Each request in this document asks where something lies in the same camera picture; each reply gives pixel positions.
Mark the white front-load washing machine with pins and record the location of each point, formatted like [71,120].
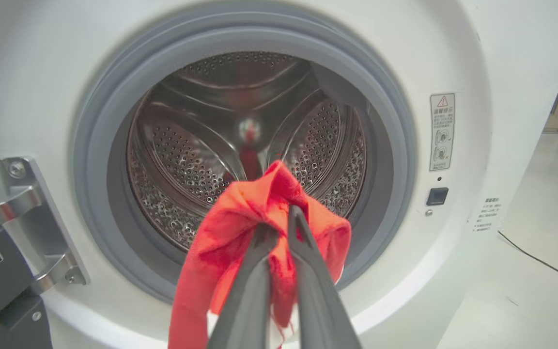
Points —
[41,72]

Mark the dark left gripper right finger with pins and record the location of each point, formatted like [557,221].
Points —
[315,300]

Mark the red cloth garment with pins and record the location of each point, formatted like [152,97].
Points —
[230,228]

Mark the grey rubber door gasket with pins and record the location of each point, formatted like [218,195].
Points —
[95,160]

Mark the perforated steel washer drum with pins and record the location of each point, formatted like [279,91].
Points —
[187,155]

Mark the grey warning sticker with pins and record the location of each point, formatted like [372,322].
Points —
[442,133]

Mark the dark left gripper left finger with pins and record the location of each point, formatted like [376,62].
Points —
[247,300]

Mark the silver metal door hinge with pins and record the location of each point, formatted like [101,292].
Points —
[41,213]

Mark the small printed text sticker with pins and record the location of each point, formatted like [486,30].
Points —
[487,213]

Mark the black door latch socket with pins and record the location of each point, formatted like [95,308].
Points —
[437,196]

